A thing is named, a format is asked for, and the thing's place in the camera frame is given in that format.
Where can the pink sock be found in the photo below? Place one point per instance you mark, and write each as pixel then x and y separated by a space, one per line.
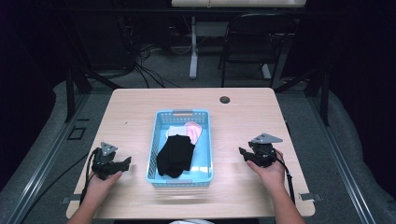
pixel 193 130

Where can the white sock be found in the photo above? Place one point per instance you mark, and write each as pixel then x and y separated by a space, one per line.
pixel 175 130

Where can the black metal stand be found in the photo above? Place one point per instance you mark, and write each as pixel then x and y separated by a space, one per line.
pixel 314 84
pixel 74 77

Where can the black folding chair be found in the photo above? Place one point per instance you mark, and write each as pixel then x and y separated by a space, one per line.
pixel 252 46

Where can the white desk leg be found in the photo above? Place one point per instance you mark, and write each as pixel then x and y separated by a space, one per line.
pixel 193 49

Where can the blue plastic basket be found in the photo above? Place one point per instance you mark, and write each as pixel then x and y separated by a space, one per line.
pixel 181 148

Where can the person's left hand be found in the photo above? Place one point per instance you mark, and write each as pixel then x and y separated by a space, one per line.
pixel 100 186

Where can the white desk top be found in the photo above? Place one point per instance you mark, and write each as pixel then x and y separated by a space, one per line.
pixel 238 3

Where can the person's right hand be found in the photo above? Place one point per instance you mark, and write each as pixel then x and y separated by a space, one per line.
pixel 270 174

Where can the black sock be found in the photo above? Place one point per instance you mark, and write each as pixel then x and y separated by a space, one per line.
pixel 175 156

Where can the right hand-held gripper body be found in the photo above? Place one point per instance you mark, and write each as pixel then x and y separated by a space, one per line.
pixel 264 152

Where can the metal table bracket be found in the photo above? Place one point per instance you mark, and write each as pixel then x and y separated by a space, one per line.
pixel 70 199

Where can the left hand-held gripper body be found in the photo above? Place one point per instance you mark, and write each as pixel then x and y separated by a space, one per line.
pixel 105 160

